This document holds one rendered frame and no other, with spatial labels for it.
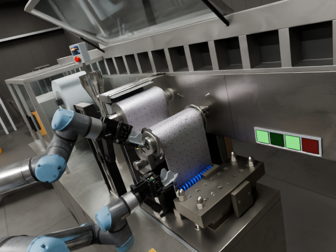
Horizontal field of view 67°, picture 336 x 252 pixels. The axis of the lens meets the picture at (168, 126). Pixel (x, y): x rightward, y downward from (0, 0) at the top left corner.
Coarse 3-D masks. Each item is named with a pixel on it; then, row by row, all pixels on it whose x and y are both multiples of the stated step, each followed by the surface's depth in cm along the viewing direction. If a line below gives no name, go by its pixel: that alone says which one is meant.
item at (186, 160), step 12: (204, 132) 114; (192, 144) 110; (204, 144) 115; (168, 156) 103; (180, 156) 107; (192, 156) 111; (204, 156) 116; (168, 168) 104; (180, 168) 108; (192, 168) 112; (204, 168) 117; (180, 180) 109
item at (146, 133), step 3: (201, 117) 112; (144, 132) 104; (147, 132) 102; (144, 135) 105; (147, 135) 103; (150, 135) 101; (153, 138) 100; (156, 141) 99; (156, 144) 100; (156, 147) 101; (156, 150) 102; (159, 150) 101; (153, 153) 106; (156, 153) 103; (159, 153) 102
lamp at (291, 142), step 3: (285, 135) 91; (285, 138) 92; (288, 138) 91; (291, 138) 90; (294, 138) 89; (297, 138) 88; (288, 141) 91; (291, 141) 90; (294, 141) 89; (297, 141) 88; (288, 144) 92; (291, 144) 91; (294, 144) 90; (297, 144) 89; (291, 147) 91; (294, 147) 90; (297, 147) 89
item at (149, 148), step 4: (148, 136) 102; (144, 140) 103; (148, 140) 101; (152, 140) 101; (148, 144) 102; (152, 144) 101; (148, 148) 104; (152, 148) 101; (148, 152) 105; (152, 152) 102
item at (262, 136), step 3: (258, 132) 100; (261, 132) 99; (264, 132) 98; (258, 135) 101; (261, 135) 100; (264, 135) 98; (267, 135) 97; (258, 138) 101; (261, 138) 100; (264, 138) 99; (267, 138) 98; (261, 141) 101; (264, 141) 100; (267, 141) 99
